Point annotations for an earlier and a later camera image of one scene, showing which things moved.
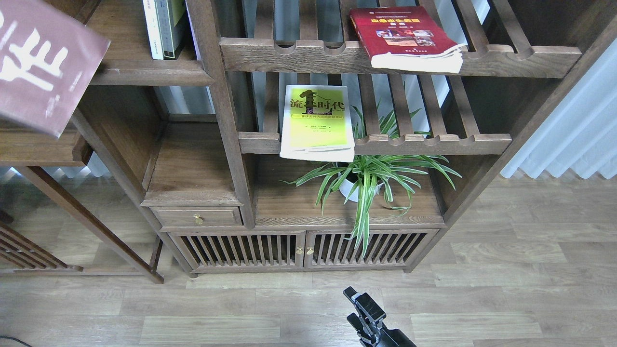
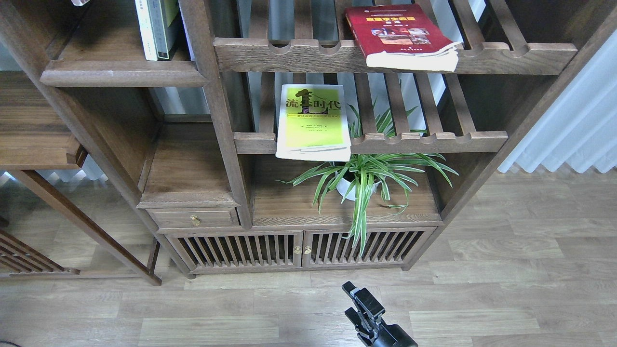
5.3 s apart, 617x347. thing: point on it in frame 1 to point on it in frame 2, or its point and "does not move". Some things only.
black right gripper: (386, 337) does not move
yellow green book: (317, 124) does not move
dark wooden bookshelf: (328, 137) does not move
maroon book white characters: (47, 58) to (79, 3)
